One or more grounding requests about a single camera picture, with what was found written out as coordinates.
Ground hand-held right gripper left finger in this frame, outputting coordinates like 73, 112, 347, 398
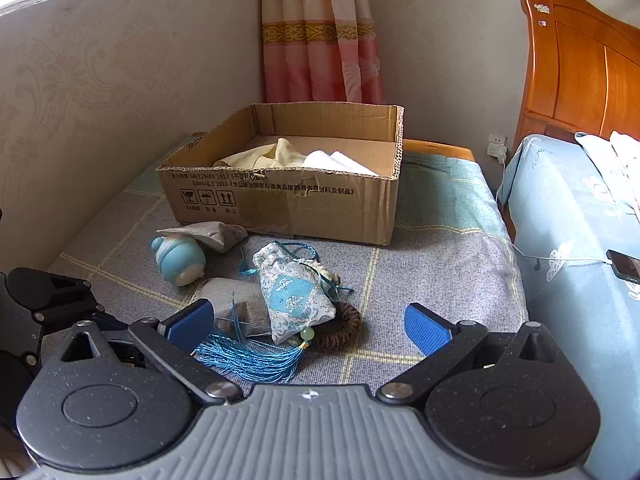
47, 299, 246, 408

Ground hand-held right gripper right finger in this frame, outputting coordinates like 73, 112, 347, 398
376, 304, 563, 407

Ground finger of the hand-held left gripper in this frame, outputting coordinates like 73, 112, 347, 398
31, 300, 132, 335
6, 267, 95, 308

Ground grey fabric pouch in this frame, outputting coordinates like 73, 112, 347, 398
199, 277, 275, 337
157, 221, 249, 254

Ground blue round plush toy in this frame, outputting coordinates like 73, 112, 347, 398
151, 235, 207, 287

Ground brown braided ring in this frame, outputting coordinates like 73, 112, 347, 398
311, 302, 362, 354

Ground blue embroidered sachet with tassel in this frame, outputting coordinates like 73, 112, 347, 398
192, 241, 353, 386

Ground cream fabric scrunchie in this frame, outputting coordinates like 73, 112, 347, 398
312, 260, 343, 292

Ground brown cardboard box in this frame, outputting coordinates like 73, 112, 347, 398
156, 103, 405, 247

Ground plaid grey green blanket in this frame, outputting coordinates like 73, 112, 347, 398
45, 150, 532, 397

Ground light blue bed sheet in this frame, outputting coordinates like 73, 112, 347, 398
497, 132, 640, 480

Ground white folded cloth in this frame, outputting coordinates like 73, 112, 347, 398
300, 149, 381, 177

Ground cream cloth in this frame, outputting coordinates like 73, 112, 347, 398
212, 137, 308, 170

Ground black phone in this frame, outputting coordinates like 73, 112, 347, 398
606, 249, 640, 282

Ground light blue pillow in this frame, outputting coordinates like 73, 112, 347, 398
575, 130, 640, 211

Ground orange wooden headboard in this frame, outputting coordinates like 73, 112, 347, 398
520, 0, 640, 143

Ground pink patterned curtain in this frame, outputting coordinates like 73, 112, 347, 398
259, 0, 386, 106

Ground white charging cable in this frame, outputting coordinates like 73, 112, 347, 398
495, 159, 612, 267

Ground wooden bed frame edge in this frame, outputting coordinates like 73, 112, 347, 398
404, 139, 476, 162

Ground white wall socket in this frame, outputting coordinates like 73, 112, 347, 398
487, 132, 509, 164

